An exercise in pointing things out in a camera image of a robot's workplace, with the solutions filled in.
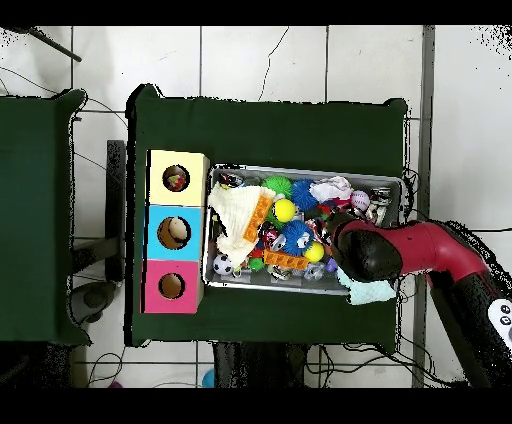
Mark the multicoloured patterned cloth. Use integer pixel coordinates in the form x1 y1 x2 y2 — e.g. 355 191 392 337
165 172 188 192

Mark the mint knitted cloth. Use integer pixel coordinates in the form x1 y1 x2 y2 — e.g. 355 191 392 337
336 266 398 306

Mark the shallow mesh bin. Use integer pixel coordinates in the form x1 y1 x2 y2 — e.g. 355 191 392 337
201 163 404 299

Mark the wooden box with three holes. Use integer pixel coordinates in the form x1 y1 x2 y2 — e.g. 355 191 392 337
141 149 210 315

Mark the orange plastic brick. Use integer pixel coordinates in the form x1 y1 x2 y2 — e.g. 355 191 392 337
242 194 276 244
262 249 311 270

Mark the cream knitted cloth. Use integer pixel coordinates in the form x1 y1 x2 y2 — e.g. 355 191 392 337
207 181 277 269

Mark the yellow ball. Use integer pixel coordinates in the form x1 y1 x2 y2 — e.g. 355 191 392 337
272 198 298 224

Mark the green spiky ball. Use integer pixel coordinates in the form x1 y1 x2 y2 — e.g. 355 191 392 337
261 174 294 200

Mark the blue spiky ball with eyes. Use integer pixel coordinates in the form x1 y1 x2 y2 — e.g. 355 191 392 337
279 219 316 257

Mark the red blue white patterned cloth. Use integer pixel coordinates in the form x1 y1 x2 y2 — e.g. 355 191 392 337
305 217 333 246

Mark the dark green tablecloth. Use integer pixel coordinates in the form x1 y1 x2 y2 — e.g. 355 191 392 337
124 82 409 348

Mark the white baseball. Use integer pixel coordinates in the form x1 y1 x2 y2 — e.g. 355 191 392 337
350 190 372 212

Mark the green covered side table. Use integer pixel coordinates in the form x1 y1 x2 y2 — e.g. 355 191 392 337
0 88 92 346

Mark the dark grey rod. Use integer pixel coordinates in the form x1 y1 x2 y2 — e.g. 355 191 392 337
23 26 83 63

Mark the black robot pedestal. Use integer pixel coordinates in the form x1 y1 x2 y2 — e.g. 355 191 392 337
213 341 311 388

